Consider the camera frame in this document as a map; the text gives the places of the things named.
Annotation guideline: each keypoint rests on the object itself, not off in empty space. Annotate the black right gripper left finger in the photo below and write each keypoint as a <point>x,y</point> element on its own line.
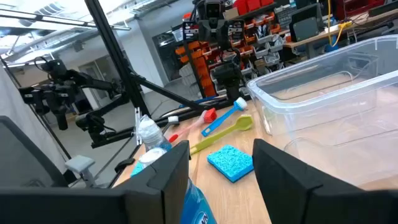
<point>93,205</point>

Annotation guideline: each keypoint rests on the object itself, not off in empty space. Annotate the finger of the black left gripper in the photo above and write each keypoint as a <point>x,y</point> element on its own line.
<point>199,31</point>
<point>231,31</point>

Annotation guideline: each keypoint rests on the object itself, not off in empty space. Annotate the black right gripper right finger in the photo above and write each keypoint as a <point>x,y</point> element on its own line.
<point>311,205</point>

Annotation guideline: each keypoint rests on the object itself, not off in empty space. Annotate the blue dish brush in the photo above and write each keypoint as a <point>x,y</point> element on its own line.
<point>220,119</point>

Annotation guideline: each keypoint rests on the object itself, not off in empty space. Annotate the grey dish brush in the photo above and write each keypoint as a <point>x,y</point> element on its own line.
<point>173,119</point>

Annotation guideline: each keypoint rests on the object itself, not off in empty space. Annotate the green dish brush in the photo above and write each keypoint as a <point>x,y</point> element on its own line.
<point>224,132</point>

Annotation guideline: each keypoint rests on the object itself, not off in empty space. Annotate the black background robot arm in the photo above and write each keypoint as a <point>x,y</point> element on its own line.
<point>90,81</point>

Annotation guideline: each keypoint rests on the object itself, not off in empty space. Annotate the small cardboard box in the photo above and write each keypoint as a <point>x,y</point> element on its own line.
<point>230,14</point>

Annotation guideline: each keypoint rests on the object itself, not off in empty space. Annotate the red storage bin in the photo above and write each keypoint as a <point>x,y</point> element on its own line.
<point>267,2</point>
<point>241,7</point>
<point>253,4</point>

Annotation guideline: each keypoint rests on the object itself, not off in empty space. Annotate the black table clamp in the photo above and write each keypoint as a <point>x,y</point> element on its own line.
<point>124,165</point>

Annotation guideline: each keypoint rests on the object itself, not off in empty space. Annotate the tall clear plastic bin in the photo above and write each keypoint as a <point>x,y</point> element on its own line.
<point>264,90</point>

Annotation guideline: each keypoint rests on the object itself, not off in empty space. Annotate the grey monitor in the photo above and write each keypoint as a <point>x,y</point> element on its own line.
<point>306,28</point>

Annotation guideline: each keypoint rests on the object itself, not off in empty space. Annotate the wooden workbench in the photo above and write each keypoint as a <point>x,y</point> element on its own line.
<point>314,40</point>

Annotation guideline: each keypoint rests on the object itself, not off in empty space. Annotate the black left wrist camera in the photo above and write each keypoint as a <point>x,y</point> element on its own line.
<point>214,9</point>

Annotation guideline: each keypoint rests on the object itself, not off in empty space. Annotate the silver metal bracket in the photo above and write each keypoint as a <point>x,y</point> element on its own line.
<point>137,124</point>

